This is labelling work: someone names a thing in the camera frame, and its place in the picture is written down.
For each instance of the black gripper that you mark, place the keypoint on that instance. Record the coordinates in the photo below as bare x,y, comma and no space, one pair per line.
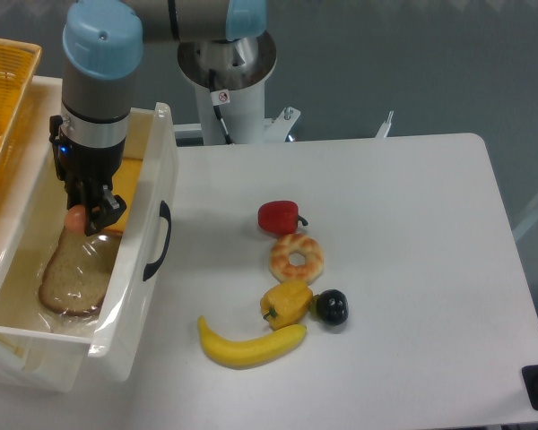
86,157

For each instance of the brown egg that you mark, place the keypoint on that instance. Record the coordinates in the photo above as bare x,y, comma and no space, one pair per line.
75,219

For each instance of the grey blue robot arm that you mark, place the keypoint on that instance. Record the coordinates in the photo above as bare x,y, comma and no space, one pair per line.
103,46

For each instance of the white open upper drawer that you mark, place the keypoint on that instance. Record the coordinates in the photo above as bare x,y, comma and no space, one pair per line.
109,339

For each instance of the yellow cheese slice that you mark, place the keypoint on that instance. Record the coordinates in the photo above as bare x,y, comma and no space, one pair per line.
124,185

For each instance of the wrapped brown bread slice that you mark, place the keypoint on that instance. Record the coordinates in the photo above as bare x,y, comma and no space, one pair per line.
76,278

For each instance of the yellow woven basket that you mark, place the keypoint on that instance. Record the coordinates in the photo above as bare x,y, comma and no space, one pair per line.
18,63

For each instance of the red bell pepper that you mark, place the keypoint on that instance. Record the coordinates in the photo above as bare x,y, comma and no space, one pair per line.
280,217

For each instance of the yellow banana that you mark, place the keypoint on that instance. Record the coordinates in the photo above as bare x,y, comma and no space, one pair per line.
239,354

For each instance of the yellow bell pepper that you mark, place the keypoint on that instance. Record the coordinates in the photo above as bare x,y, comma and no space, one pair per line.
286,303

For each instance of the black drawer handle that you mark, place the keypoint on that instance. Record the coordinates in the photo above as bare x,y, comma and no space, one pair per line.
163,237

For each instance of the white drawer cabinet frame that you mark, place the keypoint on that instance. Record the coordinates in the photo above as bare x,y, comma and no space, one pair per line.
27,366

